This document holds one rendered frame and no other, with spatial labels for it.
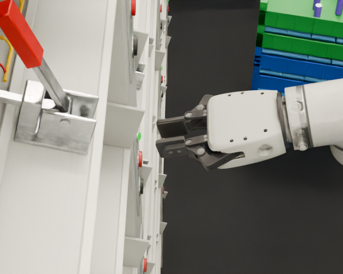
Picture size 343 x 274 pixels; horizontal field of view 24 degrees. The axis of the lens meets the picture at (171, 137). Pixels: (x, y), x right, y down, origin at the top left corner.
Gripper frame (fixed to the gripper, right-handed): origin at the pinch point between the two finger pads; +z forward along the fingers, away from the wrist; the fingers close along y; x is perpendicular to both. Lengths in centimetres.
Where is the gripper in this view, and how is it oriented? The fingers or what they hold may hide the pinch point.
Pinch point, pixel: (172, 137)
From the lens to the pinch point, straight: 108.5
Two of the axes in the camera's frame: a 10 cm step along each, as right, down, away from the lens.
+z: -9.7, 1.5, 1.9
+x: -2.4, -6.4, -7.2
